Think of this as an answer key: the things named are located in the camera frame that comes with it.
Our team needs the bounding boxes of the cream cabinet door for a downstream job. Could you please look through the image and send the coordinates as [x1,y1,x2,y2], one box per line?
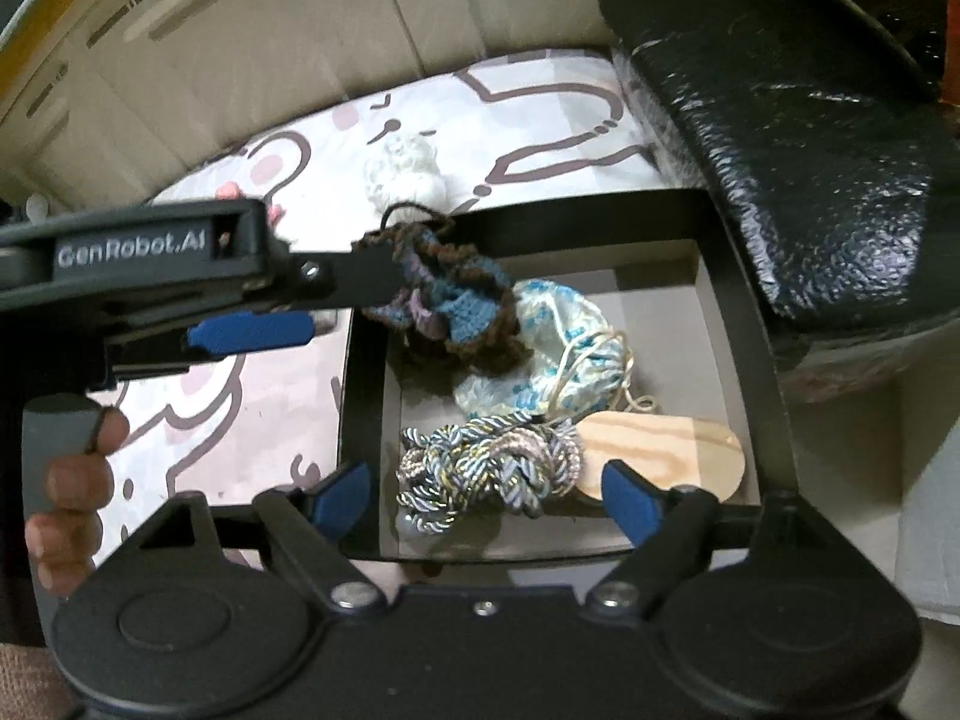
[367,0,623,83]
[0,0,158,207]
[112,0,421,188]

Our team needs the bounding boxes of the white yarn ball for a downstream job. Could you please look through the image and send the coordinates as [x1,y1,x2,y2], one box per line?
[362,131,451,224]

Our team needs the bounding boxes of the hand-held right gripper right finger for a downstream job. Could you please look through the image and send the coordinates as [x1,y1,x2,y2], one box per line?
[585,460,848,616]

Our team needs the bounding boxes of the black wrapped box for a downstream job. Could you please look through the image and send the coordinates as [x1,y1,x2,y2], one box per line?
[598,0,960,406]

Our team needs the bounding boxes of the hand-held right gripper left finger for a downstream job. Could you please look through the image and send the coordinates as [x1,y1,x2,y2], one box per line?
[112,461,383,616]

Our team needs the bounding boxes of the black cardboard box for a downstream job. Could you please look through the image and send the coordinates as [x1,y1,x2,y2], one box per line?
[334,187,792,563]

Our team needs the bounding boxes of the braided cord bundle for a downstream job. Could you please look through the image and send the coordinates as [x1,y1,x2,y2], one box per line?
[396,416,584,533]

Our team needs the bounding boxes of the person's left hand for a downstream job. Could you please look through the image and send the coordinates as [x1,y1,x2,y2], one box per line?
[24,406,133,597]

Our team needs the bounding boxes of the floral drawstring pouch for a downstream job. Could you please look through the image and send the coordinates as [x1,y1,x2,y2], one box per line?
[454,279,661,422]

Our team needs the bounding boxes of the pink crochet toy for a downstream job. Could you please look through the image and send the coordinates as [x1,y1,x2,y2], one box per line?
[216,181,286,230]

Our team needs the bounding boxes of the rounded wooden block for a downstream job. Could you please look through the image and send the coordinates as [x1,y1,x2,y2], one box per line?
[574,411,745,505]

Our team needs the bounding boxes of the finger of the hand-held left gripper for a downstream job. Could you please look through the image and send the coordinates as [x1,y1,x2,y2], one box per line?
[251,247,410,314]
[105,311,317,385]

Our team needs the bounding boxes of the dark blue brown crochet scrunchie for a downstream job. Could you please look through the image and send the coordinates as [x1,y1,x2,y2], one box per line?
[352,199,533,370]

